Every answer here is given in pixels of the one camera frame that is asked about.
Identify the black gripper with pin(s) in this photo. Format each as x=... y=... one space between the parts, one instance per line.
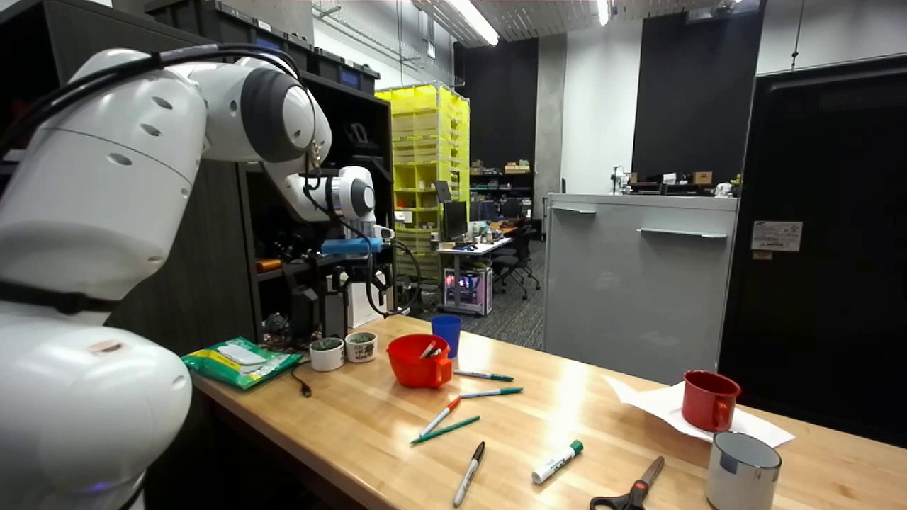
x=348 y=279

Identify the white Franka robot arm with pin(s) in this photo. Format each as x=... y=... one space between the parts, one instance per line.
x=94 y=187

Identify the green capped gray pen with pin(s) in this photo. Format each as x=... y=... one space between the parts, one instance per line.
x=491 y=393
x=484 y=376

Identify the slim all green pen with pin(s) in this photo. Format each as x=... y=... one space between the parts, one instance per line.
x=447 y=432

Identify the white pot with succulent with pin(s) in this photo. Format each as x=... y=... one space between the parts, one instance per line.
x=361 y=349
x=327 y=354

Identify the blue plastic cup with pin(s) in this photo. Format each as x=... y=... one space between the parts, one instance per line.
x=447 y=333

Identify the green wipes packet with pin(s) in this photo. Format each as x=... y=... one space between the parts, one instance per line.
x=242 y=364

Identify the white desk with monitor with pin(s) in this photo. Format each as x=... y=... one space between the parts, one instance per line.
x=468 y=251

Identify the black shelf unit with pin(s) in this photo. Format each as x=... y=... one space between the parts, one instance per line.
x=229 y=245

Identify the white marker with orange cap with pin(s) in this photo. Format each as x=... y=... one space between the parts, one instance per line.
x=440 y=418

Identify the black office chair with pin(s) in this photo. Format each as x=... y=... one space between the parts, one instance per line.
x=519 y=258

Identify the yellow storage rack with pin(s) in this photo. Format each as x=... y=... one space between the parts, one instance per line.
x=426 y=143

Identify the gray marker with black cap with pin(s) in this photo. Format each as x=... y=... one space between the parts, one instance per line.
x=468 y=475

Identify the white marker with green cap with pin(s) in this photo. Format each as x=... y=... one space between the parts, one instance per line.
x=558 y=462

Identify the long ceiling light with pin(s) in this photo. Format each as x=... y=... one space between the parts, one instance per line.
x=603 y=12
x=471 y=20

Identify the white paper sheet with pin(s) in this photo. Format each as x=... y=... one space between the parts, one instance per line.
x=661 y=400

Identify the red mug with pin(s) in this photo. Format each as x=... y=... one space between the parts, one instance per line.
x=709 y=400

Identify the gray metal can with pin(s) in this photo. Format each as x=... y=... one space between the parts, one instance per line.
x=742 y=476

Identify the white paper label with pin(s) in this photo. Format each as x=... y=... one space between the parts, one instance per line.
x=779 y=235

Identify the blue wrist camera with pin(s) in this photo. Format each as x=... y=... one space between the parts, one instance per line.
x=351 y=251

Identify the large black enclosure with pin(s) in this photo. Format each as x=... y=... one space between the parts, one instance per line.
x=833 y=312

